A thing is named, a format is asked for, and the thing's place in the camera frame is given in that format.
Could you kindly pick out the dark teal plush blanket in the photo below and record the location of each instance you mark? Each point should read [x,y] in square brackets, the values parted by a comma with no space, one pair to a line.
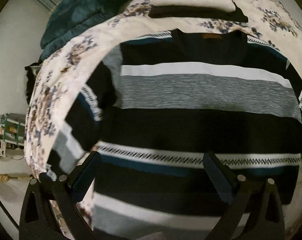
[72,17]

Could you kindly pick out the white floral bed blanket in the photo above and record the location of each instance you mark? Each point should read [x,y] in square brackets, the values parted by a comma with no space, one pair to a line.
[64,73]

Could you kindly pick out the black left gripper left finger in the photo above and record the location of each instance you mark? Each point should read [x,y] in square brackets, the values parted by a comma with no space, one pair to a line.
[37,219]

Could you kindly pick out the black grey white striped sweater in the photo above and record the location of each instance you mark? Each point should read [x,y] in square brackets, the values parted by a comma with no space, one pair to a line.
[156,104]

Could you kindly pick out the green wire rack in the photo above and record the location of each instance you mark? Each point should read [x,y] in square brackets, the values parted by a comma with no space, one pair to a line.
[12,127]

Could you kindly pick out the folded black garment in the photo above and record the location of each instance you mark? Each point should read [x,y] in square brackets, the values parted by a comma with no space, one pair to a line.
[197,12]

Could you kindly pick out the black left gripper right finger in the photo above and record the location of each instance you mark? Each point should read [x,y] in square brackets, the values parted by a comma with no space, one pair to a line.
[266,219]

